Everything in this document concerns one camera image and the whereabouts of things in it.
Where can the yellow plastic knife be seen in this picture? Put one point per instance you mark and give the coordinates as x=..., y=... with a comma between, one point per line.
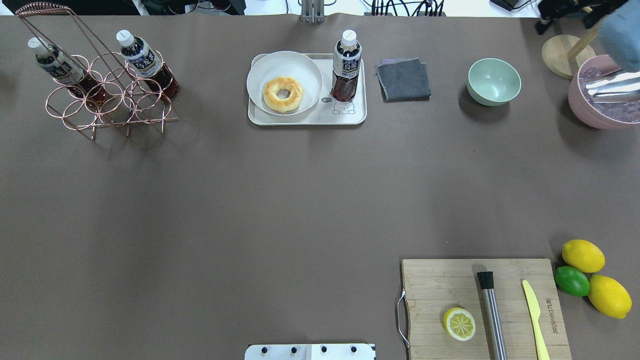
x=535, y=313

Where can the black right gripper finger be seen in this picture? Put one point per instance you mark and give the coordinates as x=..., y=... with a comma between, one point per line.
x=542, y=25
x=590, y=20

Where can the copper wire bottle rack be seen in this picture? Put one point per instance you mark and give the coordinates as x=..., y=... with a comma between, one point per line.
x=129, y=101

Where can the wooden round stand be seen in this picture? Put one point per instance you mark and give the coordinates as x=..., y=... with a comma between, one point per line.
x=564, y=54

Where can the yellow lemon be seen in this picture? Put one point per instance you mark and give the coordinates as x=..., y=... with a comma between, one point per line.
x=583, y=255
x=609, y=296

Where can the pink ice bucket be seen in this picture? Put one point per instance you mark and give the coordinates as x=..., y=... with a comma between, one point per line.
x=584, y=109

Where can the bamboo cutting board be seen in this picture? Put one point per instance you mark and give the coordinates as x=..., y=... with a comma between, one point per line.
x=433, y=286

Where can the cream rabbit print tray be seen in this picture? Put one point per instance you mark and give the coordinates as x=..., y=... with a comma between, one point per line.
x=327, y=110

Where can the grey folded cloth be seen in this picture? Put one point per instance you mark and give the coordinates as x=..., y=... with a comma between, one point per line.
x=403, y=79

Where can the half lemon slice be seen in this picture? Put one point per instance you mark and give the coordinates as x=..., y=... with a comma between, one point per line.
x=459, y=323

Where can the glazed donut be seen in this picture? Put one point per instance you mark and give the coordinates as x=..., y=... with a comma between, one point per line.
x=283, y=94

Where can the tea bottle robot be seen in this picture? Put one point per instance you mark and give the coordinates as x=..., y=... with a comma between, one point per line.
x=346, y=66

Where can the white round plate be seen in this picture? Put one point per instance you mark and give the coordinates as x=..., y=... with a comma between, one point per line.
x=290, y=64

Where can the grey metal bracket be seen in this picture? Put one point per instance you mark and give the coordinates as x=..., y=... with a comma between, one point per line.
x=312, y=11

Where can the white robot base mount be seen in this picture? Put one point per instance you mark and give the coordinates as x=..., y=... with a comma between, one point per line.
x=312, y=351

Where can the tea bottle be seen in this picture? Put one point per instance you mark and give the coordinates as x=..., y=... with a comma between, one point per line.
x=147, y=64
x=64, y=70

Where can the yellow lemon lower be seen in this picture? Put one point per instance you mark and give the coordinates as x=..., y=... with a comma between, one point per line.
x=609, y=296

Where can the tea bottle far left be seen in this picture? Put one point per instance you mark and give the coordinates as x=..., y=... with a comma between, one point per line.
x=64, y=70

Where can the yellow lemon upper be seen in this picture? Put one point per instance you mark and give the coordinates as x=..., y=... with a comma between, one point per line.
x=583, y=255

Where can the green lime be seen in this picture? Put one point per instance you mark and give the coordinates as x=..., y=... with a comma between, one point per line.
x=572, y=281

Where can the silver metal scoop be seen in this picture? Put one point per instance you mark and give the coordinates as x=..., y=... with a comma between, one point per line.
x=617, y=87

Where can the steel muddler black tip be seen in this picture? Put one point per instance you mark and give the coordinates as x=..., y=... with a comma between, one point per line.
x=486, y=282

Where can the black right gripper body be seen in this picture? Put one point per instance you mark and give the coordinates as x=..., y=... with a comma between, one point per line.
x=556, y=9

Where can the mint green bowl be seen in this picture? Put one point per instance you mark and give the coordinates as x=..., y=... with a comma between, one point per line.
x=493, y=82

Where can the tea bottle far right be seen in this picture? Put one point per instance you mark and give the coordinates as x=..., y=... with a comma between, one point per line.
x=147, y=64

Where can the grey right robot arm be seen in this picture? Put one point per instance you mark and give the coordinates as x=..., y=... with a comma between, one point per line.
x=619, y=33

